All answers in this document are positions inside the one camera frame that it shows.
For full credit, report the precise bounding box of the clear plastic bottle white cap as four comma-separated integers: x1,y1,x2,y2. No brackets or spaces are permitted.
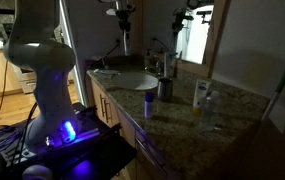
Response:
200,90,221,132

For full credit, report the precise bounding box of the chrome faucet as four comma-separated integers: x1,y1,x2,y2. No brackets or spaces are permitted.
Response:
161,50,179,78

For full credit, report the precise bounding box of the purple cable bundle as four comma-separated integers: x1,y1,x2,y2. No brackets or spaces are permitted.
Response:
0,124,23,158

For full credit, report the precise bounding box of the white oval sink basin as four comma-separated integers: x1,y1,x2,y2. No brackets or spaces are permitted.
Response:
111,71,159,91

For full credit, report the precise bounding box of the round gray knob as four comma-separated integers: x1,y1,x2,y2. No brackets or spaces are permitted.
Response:
21,164,54,180

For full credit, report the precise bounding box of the white kitchen stove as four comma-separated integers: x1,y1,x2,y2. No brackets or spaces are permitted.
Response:
13,64,38,95

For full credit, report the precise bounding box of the metal drawer handle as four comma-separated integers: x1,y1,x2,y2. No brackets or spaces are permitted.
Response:
134,136,168,177

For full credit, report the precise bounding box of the black cable with plug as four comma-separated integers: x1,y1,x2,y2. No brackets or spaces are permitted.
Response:
152,37,170,50

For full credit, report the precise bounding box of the wooden vanity cabinet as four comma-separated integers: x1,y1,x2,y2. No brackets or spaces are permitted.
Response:
88,78,183,180

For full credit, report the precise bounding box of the soap dispenser bottle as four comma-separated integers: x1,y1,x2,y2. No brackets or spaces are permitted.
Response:
144,48,153,71

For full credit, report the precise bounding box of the white toothbrush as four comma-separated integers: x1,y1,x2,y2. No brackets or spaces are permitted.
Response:
93,68,120,75

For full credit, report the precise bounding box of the metal cabinet door handle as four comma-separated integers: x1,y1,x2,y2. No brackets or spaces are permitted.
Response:
98,94,105,118
104,98,113,125

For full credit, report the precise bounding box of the stainless steel cup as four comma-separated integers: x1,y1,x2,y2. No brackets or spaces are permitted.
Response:
157,77,175,102

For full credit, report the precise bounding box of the white door frame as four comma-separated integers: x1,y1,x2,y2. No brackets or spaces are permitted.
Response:
59,0,87,106

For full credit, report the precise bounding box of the wood framed mirror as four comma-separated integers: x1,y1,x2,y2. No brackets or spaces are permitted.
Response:
170,0,232,80

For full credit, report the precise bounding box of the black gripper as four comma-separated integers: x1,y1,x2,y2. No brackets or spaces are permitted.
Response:
115,3,137,33

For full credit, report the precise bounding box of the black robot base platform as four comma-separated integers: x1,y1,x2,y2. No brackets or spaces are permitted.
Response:
0,101,138,180

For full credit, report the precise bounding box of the black wall outlet cable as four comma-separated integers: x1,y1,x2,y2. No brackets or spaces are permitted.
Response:
81,38,122,78

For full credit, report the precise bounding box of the white lotion tube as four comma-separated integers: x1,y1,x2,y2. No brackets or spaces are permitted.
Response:
192,78,212,114

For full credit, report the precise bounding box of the small bottle purple cap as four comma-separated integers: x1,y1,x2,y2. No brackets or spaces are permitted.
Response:
144,91,155,120

